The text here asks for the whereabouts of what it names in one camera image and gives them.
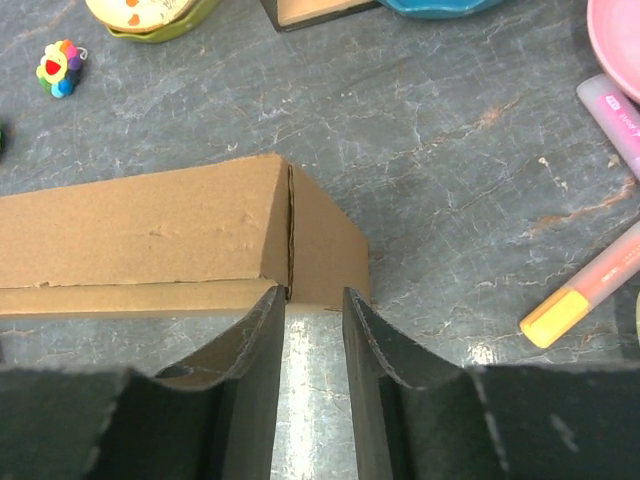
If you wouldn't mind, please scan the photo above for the black wire wooden shelf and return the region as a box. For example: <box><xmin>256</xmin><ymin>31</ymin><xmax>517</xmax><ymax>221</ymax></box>
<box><xmin>260</xmin><ymin>0</ymin><xmax>381</xmax><ymax>32</ymax></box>

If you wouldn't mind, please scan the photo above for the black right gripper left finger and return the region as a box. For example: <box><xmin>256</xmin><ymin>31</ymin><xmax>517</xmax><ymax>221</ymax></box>
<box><xmin>1</xmin><ymin>287</ymin><xmax>286</xmax><ymax>479</ymax></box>

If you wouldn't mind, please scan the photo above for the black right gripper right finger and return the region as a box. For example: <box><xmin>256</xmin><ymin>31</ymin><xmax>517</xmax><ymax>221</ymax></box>
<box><xmin>342</xmin><ymin>288</ymin><xmax>639</xmax><ymax>479</ymax></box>

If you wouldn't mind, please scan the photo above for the pink saucer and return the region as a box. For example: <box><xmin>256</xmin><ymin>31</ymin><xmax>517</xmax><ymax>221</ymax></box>
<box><xmin>586</xmin><ymin>0</ymin><xmax>639</xmax><ymax>103</ymax></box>

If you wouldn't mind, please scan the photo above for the brown cardboard box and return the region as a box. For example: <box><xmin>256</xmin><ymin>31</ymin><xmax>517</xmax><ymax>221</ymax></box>
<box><xmin>1</xmin><ymin>154</ymin><xmax>370</xmax><ymax>318</ymax></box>

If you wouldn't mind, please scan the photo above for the rainbow flower plush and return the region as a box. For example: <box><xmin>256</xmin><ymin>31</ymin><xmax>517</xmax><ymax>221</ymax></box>
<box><xmin>36</xmin><ymin>39</ymin><xmax>88</xmax><ymax>99</ymax></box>

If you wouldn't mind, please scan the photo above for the peach highlighter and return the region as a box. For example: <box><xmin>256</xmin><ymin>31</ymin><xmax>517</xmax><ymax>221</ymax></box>
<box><xmin>520</xmin><ymin>223</ymin><xmax>639</xmax><ymax>348</ymax></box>

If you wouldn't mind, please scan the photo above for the cream bird plate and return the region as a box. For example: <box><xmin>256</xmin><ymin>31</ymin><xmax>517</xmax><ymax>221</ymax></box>
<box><xmin>85</xmin><ymin>0</ymin><xmax>221</xmax><ymax>44</ymax></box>

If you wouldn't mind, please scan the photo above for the blue dotted plate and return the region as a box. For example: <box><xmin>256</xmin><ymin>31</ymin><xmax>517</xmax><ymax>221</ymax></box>
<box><xmin>379</xmin><ymin>0</ymin><xmax>502</xmax><ymax>20</ymax></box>

